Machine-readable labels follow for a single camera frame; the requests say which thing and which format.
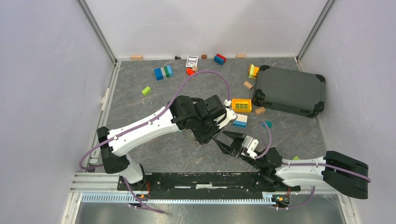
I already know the blue grey green brick stack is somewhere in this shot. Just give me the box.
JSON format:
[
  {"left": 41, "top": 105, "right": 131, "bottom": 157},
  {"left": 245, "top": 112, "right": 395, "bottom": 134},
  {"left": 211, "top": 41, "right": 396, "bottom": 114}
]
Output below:
[{"left": 154, "top": 65, "right": 174, "bottom": 81}]

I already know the yellow window brick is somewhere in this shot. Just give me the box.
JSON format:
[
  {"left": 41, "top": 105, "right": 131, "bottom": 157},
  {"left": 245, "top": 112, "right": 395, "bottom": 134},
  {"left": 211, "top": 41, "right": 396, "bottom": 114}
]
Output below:
[{"left": 231, "top": 98, "right": 252, "bottom": 113}]

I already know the playing card box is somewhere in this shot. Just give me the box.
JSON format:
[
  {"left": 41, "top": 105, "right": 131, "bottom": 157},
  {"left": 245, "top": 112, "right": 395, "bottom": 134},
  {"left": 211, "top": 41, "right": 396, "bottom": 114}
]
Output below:
[{"left": 185, "top": 56, "right": 199, "bottom": 68}]

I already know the red orange brick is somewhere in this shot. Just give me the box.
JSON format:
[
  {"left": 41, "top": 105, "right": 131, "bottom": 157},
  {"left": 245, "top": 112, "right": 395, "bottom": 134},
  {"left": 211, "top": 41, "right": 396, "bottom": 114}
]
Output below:
[{"left": 186, "top": 68, "right": 195, "bottom": 76}]

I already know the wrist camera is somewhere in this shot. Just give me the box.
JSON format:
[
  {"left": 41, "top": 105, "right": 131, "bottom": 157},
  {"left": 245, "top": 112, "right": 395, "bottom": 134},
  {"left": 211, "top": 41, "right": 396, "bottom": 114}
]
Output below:
[
  {"left": 214, "top": 99, "right": 238, "bottom": 129},
  {"left": 241, "top": 136, "right": 259, "bottom": 159}
]

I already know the orange green brown brick stack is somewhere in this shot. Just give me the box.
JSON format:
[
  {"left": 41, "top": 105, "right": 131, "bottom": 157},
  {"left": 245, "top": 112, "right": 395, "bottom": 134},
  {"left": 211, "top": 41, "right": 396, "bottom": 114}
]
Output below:
[{"left": 248, "top": 64, "right": 260, "bottom": 79}]

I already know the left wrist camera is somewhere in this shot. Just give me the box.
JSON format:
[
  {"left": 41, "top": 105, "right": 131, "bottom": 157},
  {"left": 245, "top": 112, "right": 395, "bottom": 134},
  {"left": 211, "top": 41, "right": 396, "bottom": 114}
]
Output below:
[{"left": 214, "top": 99, "right": 238, "bottom": 129}]

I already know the teal small block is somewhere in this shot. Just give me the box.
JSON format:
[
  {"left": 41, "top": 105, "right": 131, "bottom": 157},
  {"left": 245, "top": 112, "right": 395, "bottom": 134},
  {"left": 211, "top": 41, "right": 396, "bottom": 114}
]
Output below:
[{"left": 262, "top": 120, "right": 272, "bottom": 128}]

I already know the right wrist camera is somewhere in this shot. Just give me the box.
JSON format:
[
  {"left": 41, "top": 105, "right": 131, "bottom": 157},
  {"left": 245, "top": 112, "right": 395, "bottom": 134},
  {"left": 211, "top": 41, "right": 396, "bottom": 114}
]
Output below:
[{"left": 241, "top": 136, "right": 259, "bottom": 159}]

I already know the dark grey hard case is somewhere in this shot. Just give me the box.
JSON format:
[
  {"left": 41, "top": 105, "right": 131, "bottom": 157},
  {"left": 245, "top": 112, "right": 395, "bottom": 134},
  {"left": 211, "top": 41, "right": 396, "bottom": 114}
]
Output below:
[{"left": 252, "top": 65, "right": 326, "bottom": 118}]

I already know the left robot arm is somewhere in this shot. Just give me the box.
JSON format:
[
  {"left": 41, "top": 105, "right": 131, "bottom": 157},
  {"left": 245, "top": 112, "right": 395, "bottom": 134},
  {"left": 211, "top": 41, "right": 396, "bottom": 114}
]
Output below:
[{"left": 97, "top": 95, "right": 237, "bottom": 190}]

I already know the lime green block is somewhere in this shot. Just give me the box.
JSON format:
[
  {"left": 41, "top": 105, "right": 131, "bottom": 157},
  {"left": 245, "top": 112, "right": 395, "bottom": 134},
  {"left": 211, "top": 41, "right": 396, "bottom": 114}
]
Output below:
[{"left": 141, "top": 86, "right": 152, "bottom": 96}]

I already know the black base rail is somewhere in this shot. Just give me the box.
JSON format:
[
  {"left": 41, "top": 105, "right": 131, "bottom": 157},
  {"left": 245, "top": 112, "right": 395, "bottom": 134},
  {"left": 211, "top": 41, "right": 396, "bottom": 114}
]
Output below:
[{"left": 130, "top": 172, "right": 301, "bottom": 200}]

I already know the white and blue brick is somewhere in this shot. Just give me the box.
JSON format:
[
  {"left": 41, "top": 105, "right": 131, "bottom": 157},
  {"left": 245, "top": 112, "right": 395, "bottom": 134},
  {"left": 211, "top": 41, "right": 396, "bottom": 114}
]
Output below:
[{"left": 233, "top": 114, "right": 248, "bottom": 128}]

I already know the tan wooden block at wall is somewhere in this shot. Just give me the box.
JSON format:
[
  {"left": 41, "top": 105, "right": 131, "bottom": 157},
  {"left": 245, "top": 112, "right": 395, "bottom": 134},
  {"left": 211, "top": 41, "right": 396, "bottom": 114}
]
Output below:
[{"left": 130, "top": 55, "right": 143, "bottom": 61}]

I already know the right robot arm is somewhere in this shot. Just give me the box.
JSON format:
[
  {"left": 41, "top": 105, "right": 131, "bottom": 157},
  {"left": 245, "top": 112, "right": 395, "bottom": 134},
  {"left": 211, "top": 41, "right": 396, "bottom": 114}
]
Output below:
[{"left": 212, "top": 131, "right": 371, "bottom": 199}]

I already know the tan wooden block near case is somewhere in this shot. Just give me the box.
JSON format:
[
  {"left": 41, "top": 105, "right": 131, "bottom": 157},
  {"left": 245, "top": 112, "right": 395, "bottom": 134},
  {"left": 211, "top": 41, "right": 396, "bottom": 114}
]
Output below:
[{"left": 243, "top": 81, "right": 254, "bottom": 90}]

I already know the red and blue brick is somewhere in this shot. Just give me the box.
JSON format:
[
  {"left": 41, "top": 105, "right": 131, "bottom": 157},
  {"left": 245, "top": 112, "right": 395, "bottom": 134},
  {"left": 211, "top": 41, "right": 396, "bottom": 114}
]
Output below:
[{"left": 213, "top": 54, "right": 226, "bottom": 65}]

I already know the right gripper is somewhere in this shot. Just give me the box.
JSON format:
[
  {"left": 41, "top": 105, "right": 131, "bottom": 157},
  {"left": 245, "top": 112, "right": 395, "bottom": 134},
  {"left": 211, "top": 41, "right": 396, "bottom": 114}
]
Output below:
[{"left": 212, "top": 131, "right": 263, "bottom": 170}]

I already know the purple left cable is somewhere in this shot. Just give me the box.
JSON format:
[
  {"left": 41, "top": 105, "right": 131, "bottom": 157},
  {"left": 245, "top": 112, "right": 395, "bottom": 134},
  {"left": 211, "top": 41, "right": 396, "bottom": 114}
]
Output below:
[{"left": 78, "top": 70, "right": 233, "bottom": 215}]

